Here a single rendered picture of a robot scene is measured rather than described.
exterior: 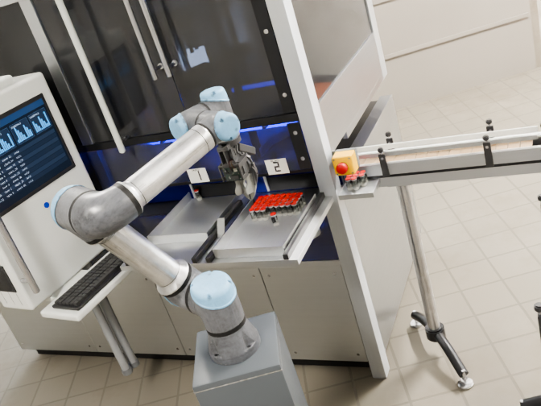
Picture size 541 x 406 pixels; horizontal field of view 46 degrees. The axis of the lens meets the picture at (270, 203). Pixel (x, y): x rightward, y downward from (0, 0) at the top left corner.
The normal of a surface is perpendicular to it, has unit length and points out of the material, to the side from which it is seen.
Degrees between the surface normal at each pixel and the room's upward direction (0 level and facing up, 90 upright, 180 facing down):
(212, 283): 8
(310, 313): 90
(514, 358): 0
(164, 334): 90
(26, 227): 90
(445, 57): 90
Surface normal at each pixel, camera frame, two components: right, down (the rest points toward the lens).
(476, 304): -0.28, -0.86
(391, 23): 0.05, 0.42
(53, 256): 0.85, -0.02
